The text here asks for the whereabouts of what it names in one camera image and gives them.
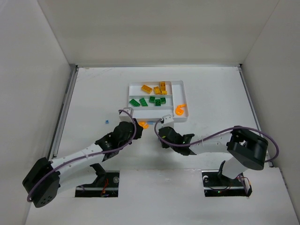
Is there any green two-stud duplo brick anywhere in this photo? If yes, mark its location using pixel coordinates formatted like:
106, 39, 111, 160
155, 98, 161, 106

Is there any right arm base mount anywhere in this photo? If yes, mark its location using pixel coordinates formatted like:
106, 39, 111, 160
202, 161, 253, 197

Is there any white compartment tray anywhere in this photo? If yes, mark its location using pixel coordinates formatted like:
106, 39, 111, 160
128, 80, 188, 122

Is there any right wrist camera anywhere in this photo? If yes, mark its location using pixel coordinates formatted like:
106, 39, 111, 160
161, 114, 174, 128

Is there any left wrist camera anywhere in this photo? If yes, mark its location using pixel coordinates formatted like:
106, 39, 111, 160
118, 107, 134, 122

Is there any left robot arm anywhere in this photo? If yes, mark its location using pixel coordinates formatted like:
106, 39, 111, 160
22, 121, 143, 208

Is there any green square duplo brick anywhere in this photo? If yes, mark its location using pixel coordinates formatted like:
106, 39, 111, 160
149, 96, 155, 103

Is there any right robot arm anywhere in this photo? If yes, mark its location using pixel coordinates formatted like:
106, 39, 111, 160
155, 126, 268, 179

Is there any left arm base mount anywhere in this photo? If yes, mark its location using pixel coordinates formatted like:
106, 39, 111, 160
75, 164, 120, 198

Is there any green thin lego plate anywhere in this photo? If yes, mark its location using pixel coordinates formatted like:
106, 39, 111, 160
129, 99, 141, 107

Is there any yellow large duplo brick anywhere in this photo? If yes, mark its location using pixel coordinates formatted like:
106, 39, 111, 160
141, 85, 152, 94

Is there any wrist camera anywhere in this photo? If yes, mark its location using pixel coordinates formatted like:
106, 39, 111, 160
118, 107, 134, 122
161, 114, 174, 128

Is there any yellow long duplo brick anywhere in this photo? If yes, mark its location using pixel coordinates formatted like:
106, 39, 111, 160
153, 86, 162, 95

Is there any yellow rounded ladybug brick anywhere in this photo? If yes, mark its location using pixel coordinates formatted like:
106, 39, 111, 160
160, 82, 166, 91

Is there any orange D-shaped arch brick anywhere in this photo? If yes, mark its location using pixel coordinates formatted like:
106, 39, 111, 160
175, 104, 187, 116

